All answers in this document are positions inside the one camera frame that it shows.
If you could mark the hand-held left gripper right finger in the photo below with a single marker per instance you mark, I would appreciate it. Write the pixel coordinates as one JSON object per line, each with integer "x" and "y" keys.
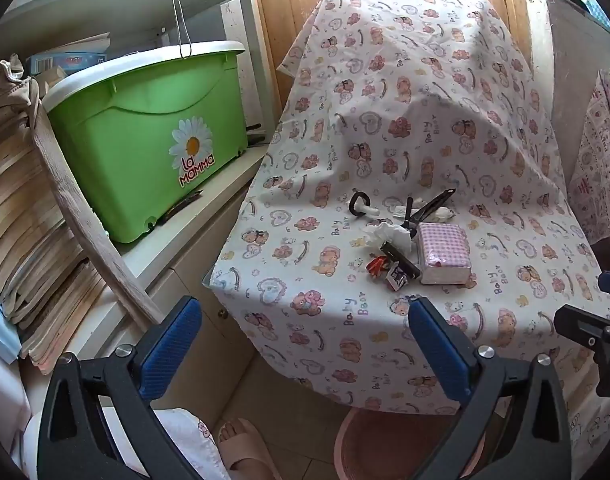
{"x": 437, "y": 355}

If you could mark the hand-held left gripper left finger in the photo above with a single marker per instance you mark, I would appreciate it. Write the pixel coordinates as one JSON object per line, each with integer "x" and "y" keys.
{"x": 170, "y": 347}

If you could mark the small printed carton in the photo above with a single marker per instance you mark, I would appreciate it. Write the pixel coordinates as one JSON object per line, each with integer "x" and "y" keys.
{"x": 397, "y": 277}

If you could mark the pink checked tissue packet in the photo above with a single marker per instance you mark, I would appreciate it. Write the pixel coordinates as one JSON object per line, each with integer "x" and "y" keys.
{"x": 445, "y": 255}

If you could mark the black rectangular case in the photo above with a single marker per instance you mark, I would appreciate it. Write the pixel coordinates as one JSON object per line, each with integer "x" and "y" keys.
{"x": 400, "y": 260}

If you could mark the pink plastic basket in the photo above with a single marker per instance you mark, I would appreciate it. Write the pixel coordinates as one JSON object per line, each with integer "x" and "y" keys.
{"x": 380, "y": 440}

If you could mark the red wrapper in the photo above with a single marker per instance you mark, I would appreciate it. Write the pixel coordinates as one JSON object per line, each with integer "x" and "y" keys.
{"x": 378, "y": 266}

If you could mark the white tissue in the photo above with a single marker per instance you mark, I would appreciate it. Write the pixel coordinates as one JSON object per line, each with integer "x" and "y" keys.
{"x": 387, "y": 235}

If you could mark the small white tissue ball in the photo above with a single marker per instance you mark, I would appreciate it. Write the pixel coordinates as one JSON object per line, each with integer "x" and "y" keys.
{"x": 441, "y": 215}

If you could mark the black hair clip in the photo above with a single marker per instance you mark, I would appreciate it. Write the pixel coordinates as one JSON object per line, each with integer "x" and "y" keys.
{"x": 432, "y": 205}

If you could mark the cat print white clothing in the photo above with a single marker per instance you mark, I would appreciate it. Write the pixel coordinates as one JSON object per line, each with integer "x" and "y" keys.
{"x": 185, "y": 430}

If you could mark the person's left foot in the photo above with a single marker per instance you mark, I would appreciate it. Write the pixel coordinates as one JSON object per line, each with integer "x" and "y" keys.
{"x": 237, "y": 432}

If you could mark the red print white cloth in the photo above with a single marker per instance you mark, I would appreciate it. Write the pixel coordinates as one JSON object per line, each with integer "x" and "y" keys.
{"x": 597, "y": 160}

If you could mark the pink slipper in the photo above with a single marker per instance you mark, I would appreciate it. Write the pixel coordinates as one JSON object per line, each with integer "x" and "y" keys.
{"x": 255, "y": 460}

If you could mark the wooden plank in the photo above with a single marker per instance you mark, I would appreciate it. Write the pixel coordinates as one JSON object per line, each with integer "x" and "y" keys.
{"x": 75, "y": 210}

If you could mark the light blue packet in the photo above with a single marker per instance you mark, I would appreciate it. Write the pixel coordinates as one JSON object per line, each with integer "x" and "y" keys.
{"x": 0, "y": 325}

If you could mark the stack of old books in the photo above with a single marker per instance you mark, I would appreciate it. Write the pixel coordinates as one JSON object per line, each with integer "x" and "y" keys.
{"x": 20, "y": 210}

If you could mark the green plastic storage box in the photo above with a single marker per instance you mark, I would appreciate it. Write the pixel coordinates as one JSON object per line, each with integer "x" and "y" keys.
{"x": 135, "y": 125}

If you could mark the white cabinet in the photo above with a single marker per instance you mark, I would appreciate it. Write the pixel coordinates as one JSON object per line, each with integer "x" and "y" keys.
{"x": 565, "y": 60}

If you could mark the bear print tablecloth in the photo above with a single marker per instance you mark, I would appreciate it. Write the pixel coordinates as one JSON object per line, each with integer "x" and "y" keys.
{"x": 385, "y": 110}

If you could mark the blue checked item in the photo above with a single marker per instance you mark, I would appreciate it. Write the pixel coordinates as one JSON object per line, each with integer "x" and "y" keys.
{"x": 597, "y": 12}

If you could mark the beige cloth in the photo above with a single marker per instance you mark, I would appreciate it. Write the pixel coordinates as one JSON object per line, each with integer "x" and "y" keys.
{"x": 10, "y": 90}

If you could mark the blue cardboard box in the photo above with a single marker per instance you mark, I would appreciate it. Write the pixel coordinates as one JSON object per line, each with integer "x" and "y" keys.
{"x": 65, "y": 62}

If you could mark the white shelf unit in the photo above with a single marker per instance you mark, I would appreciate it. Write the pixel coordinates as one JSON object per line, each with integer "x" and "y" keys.
{"x": 110, "y": 0}

